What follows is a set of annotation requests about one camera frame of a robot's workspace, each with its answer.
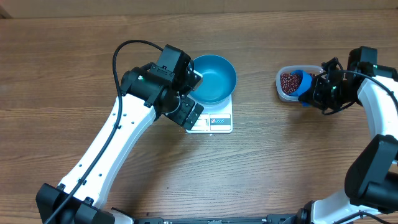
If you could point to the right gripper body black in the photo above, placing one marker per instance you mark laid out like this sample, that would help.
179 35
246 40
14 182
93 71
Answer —
329 95

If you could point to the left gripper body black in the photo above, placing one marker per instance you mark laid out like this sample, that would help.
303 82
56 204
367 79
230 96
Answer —
181 114

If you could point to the white digital kitchen scale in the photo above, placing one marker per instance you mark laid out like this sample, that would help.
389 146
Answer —
215 119

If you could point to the blue plastic measuring scoop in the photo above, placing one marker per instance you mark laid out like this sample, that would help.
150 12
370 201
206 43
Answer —
300 81

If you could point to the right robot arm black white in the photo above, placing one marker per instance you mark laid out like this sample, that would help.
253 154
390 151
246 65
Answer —
370 187

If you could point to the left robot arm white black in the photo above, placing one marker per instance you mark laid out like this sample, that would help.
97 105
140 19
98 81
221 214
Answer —
144 94

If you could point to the teal blue bowl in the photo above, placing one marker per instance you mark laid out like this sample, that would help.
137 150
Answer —
219 79

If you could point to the clear plastic container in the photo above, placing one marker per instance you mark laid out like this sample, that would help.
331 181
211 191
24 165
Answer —
313 69

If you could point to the red beans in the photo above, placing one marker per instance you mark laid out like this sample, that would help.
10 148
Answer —
285 81

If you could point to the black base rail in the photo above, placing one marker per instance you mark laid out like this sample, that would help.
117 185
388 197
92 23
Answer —
202 220

